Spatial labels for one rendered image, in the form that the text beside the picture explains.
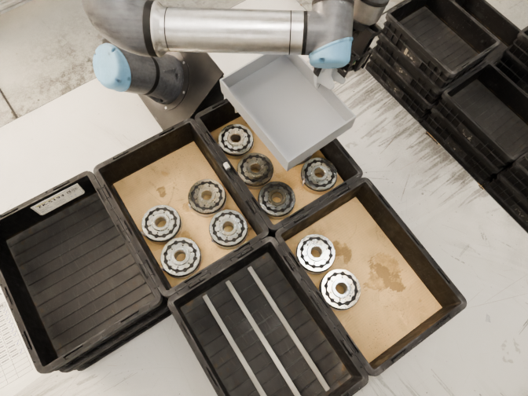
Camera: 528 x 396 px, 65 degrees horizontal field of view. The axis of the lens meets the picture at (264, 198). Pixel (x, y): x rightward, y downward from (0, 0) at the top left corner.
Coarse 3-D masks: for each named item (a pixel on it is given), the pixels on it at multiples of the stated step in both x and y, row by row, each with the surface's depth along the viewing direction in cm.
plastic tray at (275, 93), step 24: (240, 72) 102; (264, 72) 105; (288, 72) 105; (312, 72) 101; (240, 96) 103; (264, 96) 103; (288, 96) 103; (312, 96) 103; (336, 96) 98; (264, 120) 101; (288, 120) 101; (312, 120) 101; (336, 120) 101; (264, 144) 99; (288, 144) 98; (312, 144) 98; (288, 168) 95
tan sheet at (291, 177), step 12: (240, 120) 126; (216, 132) 124; (252, 132) 124; (312, 156) 122; (276, 168) 120; (300, 168) 121; (276, 180) 119; (288, 180) 119; (336, 180) 120; (252, 192) 117; (300, 192) 118; (300, 204) 116
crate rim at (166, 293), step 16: (176, 128) 112; (144, 144) 110; (208, 144) 111; (112, 160) 108; (96, 176) 106; (240, 192) 106; (128, 224) 102; (256, 240) 102; (144, 256) 99; (224, 256) 100; (208, 272) 98; (160, 288) 96; (176, 288) 97
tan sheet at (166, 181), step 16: (192, 144) 122; (160, 160) 120; (176, 160) 120; (192, 160) 120; (128, 176) 117; (144, 176) 118; (160, 176) 118; (176, 176) 118; (192, 176) 118; (208, 176) 118; (128, 192) 116; (144, 192) 116; (160, 192) 116; (176, 192) 116; (128, 208) 114; (144, 208) 114; (176, 208) 114; (224, 208) 115; (160, 224) 113; (192, 224) 113; (208, 224) 113; (208, 240) 111; (208, 256) 110
